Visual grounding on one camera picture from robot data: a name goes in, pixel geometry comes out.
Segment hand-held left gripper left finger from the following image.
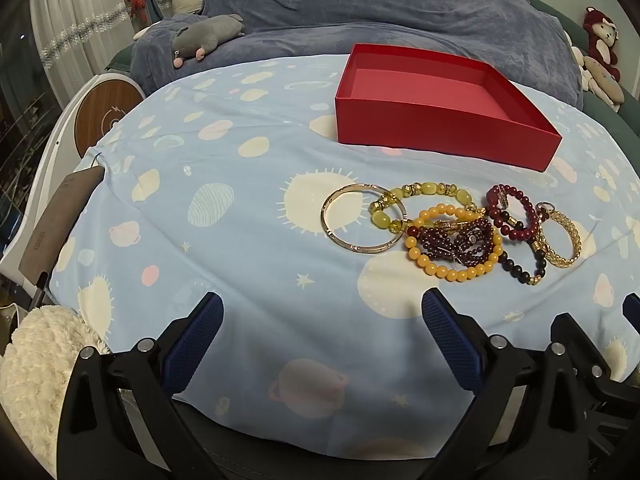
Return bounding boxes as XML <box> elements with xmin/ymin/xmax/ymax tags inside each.
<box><xmin>56</xmin><ymin>291</ymin><xmax>236</xmax><ymax>480</ymax></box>

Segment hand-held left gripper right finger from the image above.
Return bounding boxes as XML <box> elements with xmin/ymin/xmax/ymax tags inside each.
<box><xmin>415</xmin><ymin>288</ymin><xmax>587</xmax><ymax>480</ymax></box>

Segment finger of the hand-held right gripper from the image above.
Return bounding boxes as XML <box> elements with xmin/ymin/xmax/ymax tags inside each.
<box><xmin>622</xmin><ymin>294</ymin><xmax>640</xmax><ymax>335</ymax></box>
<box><xmin>550</xmin><ymin>313</ymin><xmax>622</xmax><ymax>397</ymax></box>

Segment gold chain bracelet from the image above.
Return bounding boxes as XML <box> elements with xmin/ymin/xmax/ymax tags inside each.
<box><xmin>537</xmin><ymin>210</ymin><xmax>582</xmax><ymax>268</ymax></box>

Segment black beaded bracelet gold charms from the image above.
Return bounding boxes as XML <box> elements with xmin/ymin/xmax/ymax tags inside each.
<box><xmin>497</xmin><ymin>220</ymin><xmax>548</xmax><ymax>286</ymax></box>

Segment orange beaded bracelet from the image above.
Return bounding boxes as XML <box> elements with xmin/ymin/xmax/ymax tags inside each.
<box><xmin>405</xmin><ymin>203</ymin><xmax>503</xmax><ymax>282</ymax></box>

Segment dark garnet multi-wrap bracelet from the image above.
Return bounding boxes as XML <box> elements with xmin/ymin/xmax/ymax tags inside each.
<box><xmin>407</xmin><ymin>216</ymin><xmax>496</xmax><ymax>264</ymax></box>

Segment red beaded bracelet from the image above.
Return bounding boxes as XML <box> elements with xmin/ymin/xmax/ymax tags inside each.
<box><xmin>485</xmin><ymin>184</ymin><xmax>543</xmax><ymax>244</ymax></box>

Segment yellow-green beaded bracelet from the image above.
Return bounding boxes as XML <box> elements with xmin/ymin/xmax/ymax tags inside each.
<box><xmin>369</xmin><ymin>181</ymin><xmax>480</xmax><ymax>234</ymax></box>

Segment red cardboard box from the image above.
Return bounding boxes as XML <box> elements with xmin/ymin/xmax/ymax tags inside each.
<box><xmin>335</xmin><ymin>43</ymin><xmax>563</xmax><ymax>173</ymax></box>

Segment cream fluffy cloth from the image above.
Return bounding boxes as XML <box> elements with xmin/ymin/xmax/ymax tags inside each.
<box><xmin>0</xmin><ymin>305</ymin><xmax>108</xmax><ymax>467</ymax></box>

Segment brown flat panel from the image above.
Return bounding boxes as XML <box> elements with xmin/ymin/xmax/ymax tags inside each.
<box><xmin>19</xmin><ymin>166</ymin><xmax>106</xmax><ymax>311</ymax></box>

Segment beige cookie plush toy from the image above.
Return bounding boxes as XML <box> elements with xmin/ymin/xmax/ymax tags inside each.
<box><xmin>581</xmin><ymin>55</ymin><xmax>627</xmax><ymax>113</ymax></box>

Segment white device with wooden disc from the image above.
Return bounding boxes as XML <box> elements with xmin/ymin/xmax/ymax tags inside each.
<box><xmin>0</xmin><ymin>72</ymin><xmax>147</xmax><ymax>307</ymax></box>

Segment dark glass window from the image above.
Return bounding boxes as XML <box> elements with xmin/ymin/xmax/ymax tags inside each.
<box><xmin>0</xmin><ymin>55</ymin><xmax>61</xmax><ymax>256</ymax></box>

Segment dark red monkey plush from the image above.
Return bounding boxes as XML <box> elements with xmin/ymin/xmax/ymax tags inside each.
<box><xmin>582</xmin><ymin>6</ymin><xmax>622</xmax><ymax>82</ymax></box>

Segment grey mouse plush toy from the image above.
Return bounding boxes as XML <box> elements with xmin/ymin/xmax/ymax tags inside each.
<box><xmin>171</xmin><ymin>14</ymin><xmax>246</xmax><ymax>68</ymax></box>

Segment blue velvet blanket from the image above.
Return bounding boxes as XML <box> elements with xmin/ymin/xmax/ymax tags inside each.
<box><xmin>131</xmin><ymin>0</ymin><xmax>586</xmax><ymax>111</ymax></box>

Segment white curtain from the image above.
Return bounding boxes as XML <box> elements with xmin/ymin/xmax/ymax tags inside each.
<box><xmin>29</xmin><ymin>0</ymin><xmax>171</xmax><ymax>103</ymax></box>

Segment dark green cushioned bed frame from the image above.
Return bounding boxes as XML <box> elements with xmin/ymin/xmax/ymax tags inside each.
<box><xmin>529</xmin><ymin>0</ymin><xmax>640</xmax><ymax>137</ymax></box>

